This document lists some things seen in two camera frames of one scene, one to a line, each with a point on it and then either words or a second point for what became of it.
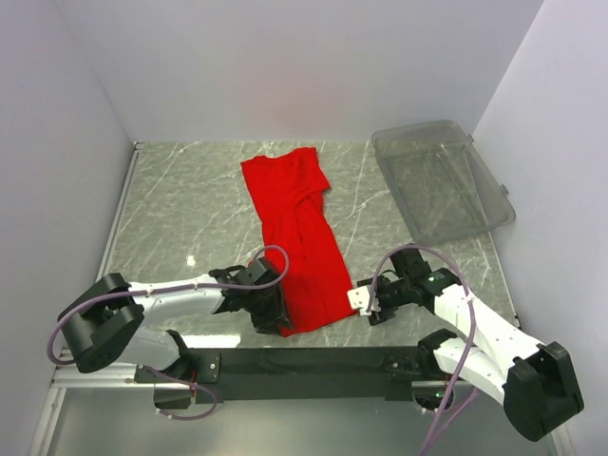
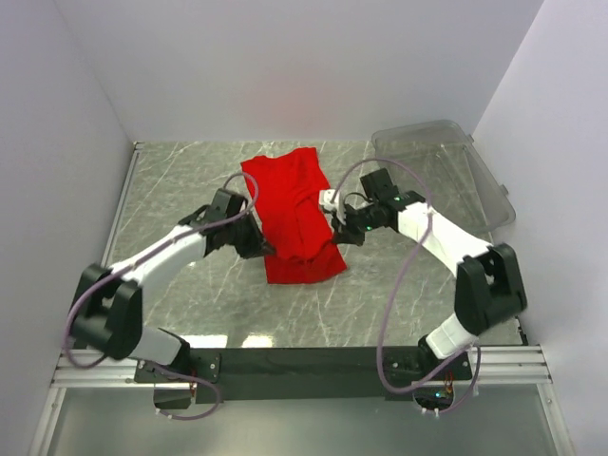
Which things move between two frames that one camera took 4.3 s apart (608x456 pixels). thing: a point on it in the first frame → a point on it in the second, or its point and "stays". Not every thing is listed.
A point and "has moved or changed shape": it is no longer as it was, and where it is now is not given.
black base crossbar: (253, 375) stays
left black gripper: (277, 313) → (257, 246)
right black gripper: (385, 313) → (344, 232)
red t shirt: (290, 188) has moved or changed shape
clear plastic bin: (444, 186) stays
